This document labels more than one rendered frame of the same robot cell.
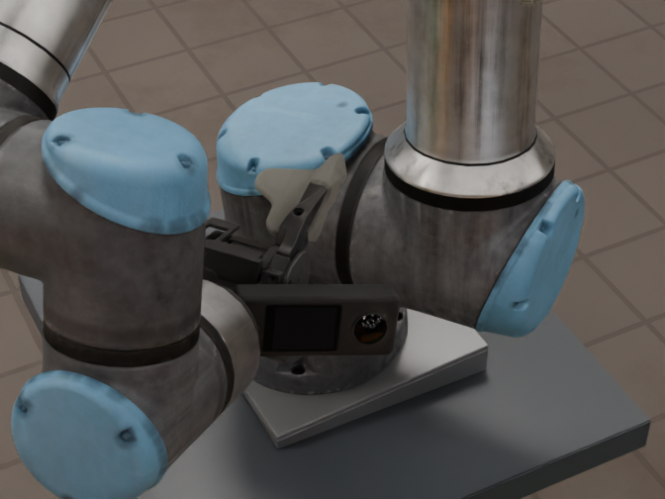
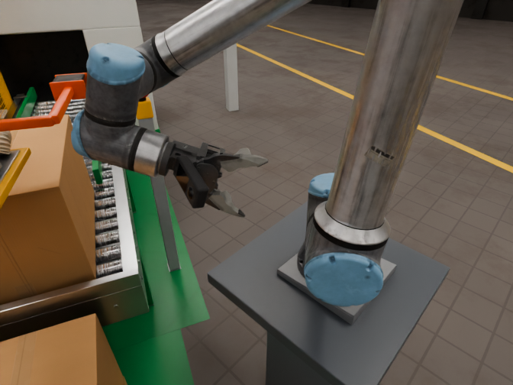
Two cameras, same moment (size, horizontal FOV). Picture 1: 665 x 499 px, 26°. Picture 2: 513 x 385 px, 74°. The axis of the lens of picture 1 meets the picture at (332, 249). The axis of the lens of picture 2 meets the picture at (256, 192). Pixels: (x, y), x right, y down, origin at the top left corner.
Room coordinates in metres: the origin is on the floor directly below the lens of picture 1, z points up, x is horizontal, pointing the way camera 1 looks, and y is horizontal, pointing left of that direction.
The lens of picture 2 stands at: (0.65, -0.55, 1.49)
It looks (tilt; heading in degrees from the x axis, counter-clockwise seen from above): 34 degrees down; 70
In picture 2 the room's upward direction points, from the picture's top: straight up
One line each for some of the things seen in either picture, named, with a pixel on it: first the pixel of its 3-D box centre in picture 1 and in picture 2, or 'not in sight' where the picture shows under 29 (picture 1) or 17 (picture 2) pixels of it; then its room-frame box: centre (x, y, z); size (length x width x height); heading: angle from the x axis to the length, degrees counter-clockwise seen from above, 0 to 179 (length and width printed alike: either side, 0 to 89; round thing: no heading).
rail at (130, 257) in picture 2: not in sight; (117, 152); (0.47, 1.51, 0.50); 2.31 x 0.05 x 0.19; 92
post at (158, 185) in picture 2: not in sight; (160, 197); (0.67, 0.92, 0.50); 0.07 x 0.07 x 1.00; 2
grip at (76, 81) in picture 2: not in sight; (71, 86); (0.48, 0.53, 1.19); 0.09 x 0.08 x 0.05; 176
